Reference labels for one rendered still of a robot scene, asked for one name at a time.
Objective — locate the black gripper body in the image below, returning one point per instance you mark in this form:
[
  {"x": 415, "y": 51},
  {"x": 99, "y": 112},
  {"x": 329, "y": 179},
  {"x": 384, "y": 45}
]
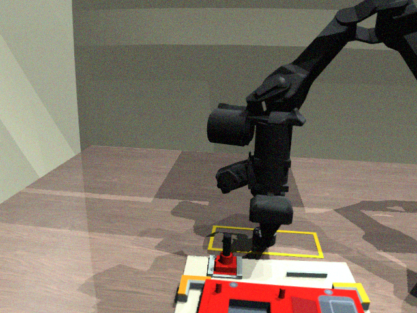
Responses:
[{"x": 271, "y": 175}]

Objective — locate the yellow rectangular outline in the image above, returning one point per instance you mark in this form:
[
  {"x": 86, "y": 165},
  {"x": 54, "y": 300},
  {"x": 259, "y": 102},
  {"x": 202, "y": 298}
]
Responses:
[{"x": 267, "y": 253}]

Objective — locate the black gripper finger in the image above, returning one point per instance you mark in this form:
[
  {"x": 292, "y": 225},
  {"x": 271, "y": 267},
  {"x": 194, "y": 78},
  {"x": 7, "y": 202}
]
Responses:
[
  {"x": 254, "y": 193},
  {"x": 268, "y": 231}
]

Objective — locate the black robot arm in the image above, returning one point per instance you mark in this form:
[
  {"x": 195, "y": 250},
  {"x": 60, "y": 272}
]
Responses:
[{"x": 285, "y": 90}]

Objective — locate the black wheel with white hub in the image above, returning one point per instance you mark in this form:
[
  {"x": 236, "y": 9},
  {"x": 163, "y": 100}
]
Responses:
[{"x": 258, "y": 240}]

